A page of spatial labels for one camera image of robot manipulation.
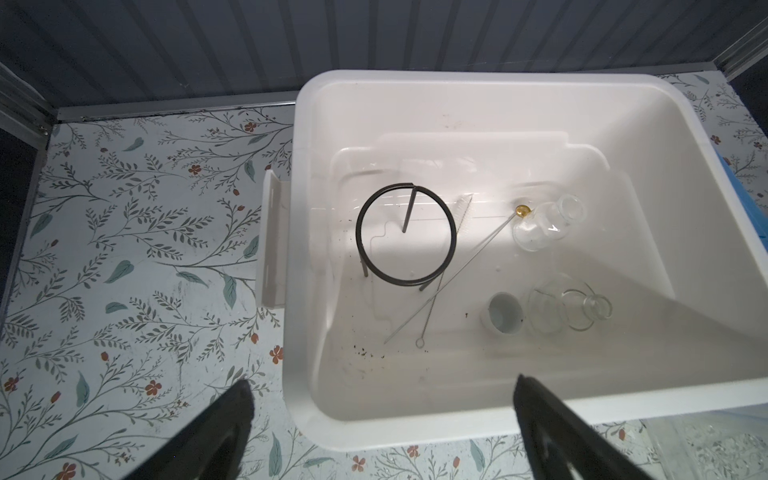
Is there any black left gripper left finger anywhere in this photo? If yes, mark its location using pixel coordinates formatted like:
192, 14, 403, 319
127, 380, 254, 479

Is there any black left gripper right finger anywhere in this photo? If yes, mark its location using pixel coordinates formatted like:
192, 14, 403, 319
513, 375, 649, 479

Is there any white plastic storage box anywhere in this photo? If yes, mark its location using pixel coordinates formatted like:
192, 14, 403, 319
250, 71, 767, 451

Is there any black wire ring stand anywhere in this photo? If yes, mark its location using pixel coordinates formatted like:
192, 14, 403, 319
354, 182, 458, 290

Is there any blue plastic box lid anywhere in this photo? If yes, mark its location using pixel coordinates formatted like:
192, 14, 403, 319
718, 154, 768, 249

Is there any small clear glass bottle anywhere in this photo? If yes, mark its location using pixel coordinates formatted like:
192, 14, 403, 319
512, 194, 587, 252

